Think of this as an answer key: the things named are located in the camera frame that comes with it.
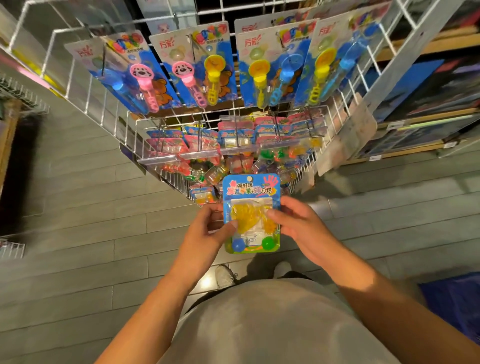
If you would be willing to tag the blue packet yellow sticky toy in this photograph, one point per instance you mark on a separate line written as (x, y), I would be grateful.
(251, 214)

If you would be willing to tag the pile of small toy packets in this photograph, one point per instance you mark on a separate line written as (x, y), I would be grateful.
(225, 142)

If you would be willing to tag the blue and pink bubble wand card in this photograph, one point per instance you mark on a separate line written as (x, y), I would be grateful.
(120, 75)

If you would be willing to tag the person's grey clothing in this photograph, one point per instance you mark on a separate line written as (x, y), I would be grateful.
(277, 326)

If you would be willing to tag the blue plastic shopping basket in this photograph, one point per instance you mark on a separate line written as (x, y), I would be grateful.
(454, 307)

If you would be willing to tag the wooden shelf unit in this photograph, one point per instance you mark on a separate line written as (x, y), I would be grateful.
(435, 45)

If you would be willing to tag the clear plastic label holder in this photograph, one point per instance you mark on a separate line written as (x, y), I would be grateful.
(345, 139)

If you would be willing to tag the pink hanging packet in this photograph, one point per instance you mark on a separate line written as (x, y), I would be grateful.
(30, 67)

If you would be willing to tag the person's right hand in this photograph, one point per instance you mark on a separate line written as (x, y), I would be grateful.
(311, 236)

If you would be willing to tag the bubble wand cards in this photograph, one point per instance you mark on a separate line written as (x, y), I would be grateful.
(300, 60)

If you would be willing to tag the pink and yellow bubble wand card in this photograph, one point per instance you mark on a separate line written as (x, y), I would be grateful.
(195, 64)

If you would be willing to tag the wooden goods shelf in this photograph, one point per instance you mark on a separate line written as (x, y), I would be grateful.
(7, 142)

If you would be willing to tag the person's black trousers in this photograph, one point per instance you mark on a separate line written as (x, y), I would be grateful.
(296, 276)

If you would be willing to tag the person's left forearm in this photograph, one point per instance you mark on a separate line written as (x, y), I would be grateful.
(157, 315)

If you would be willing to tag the person's left hand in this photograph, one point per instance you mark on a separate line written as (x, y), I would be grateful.
(202, 251)

